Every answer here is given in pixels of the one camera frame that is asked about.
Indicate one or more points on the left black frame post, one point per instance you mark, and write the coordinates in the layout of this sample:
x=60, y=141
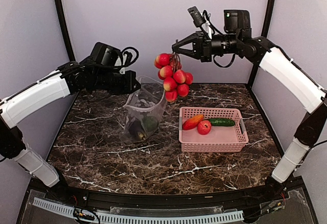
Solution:
x=64, y=30

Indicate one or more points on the wiring connector board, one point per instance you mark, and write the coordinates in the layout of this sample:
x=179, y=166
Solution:
x=79, y=215
x=275, y=206

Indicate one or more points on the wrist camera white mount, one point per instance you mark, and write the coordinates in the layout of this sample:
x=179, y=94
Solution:
x=200, y=21
x=123, y=62

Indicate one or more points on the right wiring connector board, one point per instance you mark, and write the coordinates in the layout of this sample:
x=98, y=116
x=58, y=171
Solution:
x=275, y=206

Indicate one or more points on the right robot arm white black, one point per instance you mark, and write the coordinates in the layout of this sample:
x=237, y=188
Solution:
x=237, y=39

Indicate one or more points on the orange red mango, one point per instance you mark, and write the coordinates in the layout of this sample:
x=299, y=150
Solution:
x=191, y=123

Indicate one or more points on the red lychee bunch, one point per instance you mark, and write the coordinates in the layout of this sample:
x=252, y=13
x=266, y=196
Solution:
x=176, y=82

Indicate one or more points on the right black frame post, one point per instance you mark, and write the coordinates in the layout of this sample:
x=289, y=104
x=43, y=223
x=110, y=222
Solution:
x=264, y=33

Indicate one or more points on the green bell pepper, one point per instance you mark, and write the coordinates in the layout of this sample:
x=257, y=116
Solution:
x=150, y=123

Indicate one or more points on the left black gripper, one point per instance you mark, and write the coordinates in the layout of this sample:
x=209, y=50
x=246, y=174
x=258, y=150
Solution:
x=130, y=88

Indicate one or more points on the pink plastic basket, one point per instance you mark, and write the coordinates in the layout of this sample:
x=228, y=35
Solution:
x=220, y=139

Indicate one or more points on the black front rail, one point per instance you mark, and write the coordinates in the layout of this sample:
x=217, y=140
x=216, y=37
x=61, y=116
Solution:
x=240, y=199

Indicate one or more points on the purple eggplant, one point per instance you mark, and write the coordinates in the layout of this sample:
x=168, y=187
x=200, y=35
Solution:
x=136, y=131

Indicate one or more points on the red apple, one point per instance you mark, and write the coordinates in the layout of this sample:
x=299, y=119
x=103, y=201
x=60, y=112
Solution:
x=204, y=127

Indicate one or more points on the black frame post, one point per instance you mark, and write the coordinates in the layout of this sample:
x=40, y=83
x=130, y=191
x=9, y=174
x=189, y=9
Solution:
x=64, y=30
x=264, y=33

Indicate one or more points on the white slotted cable duct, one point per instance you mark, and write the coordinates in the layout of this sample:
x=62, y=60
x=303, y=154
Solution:
x=127, y=215

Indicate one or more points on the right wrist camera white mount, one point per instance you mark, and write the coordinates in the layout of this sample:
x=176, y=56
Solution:
x=200, y=21

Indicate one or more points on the green cucumber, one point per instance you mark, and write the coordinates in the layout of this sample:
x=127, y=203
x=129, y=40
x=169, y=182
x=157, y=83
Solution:
x=221, y=122

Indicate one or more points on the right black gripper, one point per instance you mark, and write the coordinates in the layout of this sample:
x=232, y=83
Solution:
x=202, y=46

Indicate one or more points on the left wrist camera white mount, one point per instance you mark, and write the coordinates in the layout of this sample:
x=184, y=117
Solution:
x=123, y=62

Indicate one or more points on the left wiring connector board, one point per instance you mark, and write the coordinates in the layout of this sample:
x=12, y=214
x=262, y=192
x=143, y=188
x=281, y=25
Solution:
x=79, y=215

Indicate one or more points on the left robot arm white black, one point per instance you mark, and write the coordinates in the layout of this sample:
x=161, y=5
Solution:
x=106, y=68

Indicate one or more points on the clear zip top bag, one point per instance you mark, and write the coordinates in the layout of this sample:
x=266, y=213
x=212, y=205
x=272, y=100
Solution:
x=150, y=100

